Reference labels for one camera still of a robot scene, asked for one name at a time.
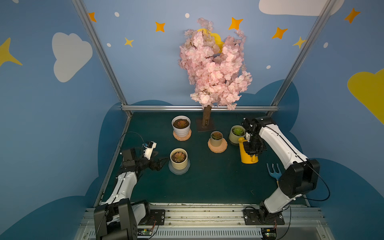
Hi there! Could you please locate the pale green ribbed pot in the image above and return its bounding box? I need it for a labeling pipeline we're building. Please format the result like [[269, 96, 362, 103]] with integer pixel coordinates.
[[229, 125, 246, 146]]

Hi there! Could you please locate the pink faceted saucer left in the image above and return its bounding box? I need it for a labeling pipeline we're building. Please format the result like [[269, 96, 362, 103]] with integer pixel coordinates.
[[172, 128, 193, 142]]

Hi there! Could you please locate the green red succulent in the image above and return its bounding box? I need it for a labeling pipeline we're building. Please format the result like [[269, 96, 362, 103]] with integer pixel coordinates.
[[211, 132, 223, 141]]

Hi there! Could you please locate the clear faceted saucer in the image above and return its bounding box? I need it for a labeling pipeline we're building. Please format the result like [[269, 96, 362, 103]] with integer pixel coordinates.
[[168, 160, 191, 175]]

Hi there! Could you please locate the cream ribbed pot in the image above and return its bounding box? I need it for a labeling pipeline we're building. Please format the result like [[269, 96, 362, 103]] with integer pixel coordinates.
[[170, 148, 188, 170]]

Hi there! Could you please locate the metal tree base plate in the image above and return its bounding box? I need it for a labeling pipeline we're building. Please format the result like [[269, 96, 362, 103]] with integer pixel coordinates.
[[196, 119, 216, 132]]

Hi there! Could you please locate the aluminium back rail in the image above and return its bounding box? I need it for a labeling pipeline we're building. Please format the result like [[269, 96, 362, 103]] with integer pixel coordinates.
[[122, 105, 279, 112]]

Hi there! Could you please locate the aluminium frame post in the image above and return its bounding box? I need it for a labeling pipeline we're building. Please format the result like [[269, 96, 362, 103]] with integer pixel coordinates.
[[267, 0, 337, 117], [72, 0, 132, 119]]

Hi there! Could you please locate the right circuit board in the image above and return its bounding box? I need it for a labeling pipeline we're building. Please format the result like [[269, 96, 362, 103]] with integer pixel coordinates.
[[261, 228, 277, 240]]

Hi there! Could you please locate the floor rail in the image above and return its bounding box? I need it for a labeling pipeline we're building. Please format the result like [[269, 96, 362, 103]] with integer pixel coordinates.
[[269, 119, 311, 208], [93, 115, 132, 207]]

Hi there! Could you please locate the circuit board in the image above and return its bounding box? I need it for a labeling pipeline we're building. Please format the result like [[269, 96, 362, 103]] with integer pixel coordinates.
[[261, 228, 277, 240], [138, 229, 154, 237]]

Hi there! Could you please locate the large white pot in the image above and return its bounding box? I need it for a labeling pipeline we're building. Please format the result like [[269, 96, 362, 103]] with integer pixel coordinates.
[[172, 116, 191, 138]]

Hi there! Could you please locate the yellow watering can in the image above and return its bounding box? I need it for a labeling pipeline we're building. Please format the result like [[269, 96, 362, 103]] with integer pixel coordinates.
[[239, 137, 259, 164]]

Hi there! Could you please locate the small beige pot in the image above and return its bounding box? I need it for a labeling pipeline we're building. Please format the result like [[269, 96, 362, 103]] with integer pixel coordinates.
[[210, 131, 223, 147]]

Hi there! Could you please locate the bright green succulent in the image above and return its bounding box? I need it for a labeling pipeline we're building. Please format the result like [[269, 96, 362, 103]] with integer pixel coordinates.
[[232, 128, 245, 137]]

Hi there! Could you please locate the red orange succulent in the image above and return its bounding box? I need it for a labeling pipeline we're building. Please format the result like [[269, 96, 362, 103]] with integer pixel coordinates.
[[173, 119, 190, 129]]

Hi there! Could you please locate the brown tree trunk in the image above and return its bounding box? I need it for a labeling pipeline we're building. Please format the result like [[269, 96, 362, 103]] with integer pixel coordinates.
[[202, 105, 212, 128]]

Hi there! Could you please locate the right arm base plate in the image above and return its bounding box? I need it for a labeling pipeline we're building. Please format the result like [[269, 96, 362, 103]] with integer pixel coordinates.
[[243, 207, 285, 226]]

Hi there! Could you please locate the aluminium frame post right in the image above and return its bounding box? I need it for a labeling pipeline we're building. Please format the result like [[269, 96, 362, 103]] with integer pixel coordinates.
[[267, 0, 337, 117]]

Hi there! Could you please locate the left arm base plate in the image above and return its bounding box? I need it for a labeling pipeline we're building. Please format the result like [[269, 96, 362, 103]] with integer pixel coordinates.
[[139, 210, 166, 226]]

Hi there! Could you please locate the pink green rosette succulent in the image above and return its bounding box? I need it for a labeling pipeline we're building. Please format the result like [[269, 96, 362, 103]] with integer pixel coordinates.
[[172, 152, 187, 163]]

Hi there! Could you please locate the blue yellow garden fork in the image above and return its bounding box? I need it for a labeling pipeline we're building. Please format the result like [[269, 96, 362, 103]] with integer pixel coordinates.
[[266, 163, 282, 182]]

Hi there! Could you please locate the aluminium frame post left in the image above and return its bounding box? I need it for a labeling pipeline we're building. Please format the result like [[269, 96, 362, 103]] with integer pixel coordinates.
[[72, 0, 132, 119]]

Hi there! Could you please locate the right side floor rail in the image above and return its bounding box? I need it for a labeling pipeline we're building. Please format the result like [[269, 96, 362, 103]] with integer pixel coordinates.
[[269, 119, 311, 208]]

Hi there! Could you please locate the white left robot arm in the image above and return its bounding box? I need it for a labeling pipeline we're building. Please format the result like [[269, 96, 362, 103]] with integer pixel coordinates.
[[94, 147, 168, 240]]

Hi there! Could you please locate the pink blossom tree crown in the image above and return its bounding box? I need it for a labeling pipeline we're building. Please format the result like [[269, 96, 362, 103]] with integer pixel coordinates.
[[179, 18, 253, 110]]

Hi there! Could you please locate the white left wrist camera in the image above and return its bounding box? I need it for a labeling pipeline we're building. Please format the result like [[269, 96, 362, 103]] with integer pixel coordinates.
[[143, 141, 157, 160]]

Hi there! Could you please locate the left side floor rail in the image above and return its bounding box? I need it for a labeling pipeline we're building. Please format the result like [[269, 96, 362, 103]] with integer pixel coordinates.
[[93, 115, 132, 207]]

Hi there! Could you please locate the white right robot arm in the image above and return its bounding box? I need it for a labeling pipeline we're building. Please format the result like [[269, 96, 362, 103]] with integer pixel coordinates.
[[239, 117, 320, 216]]

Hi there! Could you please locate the left circuit board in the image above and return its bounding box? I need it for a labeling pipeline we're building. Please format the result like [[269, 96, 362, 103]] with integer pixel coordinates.
[[138, 229, 154, 237]]

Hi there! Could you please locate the aluminium front rail base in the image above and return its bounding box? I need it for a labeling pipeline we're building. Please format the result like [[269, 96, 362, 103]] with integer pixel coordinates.
[[73, 203, 335, 240]]

